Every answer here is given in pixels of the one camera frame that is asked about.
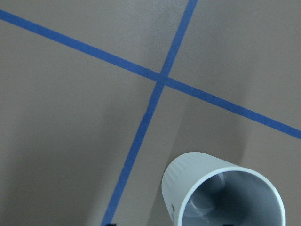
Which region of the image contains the white mug grey inside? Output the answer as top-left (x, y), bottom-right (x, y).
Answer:
top-left (161, 152), bottom-right (286, 226)

